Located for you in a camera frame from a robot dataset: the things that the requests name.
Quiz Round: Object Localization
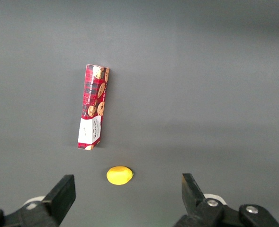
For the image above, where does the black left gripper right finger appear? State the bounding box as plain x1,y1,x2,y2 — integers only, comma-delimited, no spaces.
173,173,279,227

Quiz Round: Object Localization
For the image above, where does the red tartan cookie box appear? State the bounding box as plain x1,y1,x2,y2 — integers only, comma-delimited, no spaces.
77,63,110,151

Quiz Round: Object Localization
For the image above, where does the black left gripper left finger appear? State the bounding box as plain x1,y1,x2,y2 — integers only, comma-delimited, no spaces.
0,174,76,227

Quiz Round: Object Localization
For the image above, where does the yellow lemon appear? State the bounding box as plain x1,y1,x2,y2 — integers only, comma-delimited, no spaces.
106,166,135,186

